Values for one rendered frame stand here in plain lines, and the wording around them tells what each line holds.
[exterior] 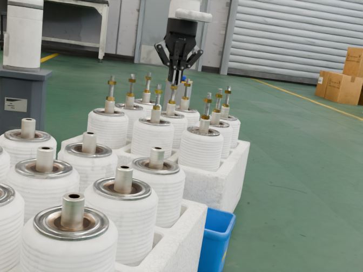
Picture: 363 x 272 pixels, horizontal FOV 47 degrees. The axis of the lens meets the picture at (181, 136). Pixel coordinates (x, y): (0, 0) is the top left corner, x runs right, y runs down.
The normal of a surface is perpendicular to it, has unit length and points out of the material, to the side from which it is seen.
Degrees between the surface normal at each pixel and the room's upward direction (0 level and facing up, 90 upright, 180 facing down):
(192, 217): 0
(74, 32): 90
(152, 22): 90
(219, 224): 88
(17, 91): 91
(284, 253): 0
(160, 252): 0
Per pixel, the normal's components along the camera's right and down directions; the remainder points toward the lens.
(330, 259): 0.14, -0.96
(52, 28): 0.14, 0.25
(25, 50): 0.44, 0.26
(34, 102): 0.80, 0.23
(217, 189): -0.29, 0.18
